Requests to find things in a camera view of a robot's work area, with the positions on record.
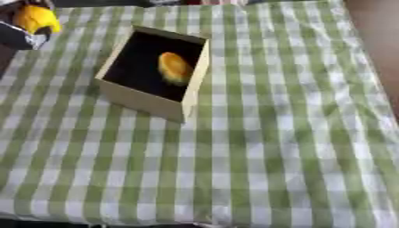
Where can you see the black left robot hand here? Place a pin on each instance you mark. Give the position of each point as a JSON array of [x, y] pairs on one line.
[[9, 9]]

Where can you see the tan cardboard box black inside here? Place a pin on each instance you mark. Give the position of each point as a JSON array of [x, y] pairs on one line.
[[148, 102]]

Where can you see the orange oval toy fruit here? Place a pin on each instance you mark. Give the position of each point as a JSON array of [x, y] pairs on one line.
[[174, 67]]

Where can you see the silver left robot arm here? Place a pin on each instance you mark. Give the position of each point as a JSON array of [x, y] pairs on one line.
[[18, 38]]

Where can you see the yellow toy fruit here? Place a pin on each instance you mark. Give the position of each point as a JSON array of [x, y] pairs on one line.
[[35, 18]]

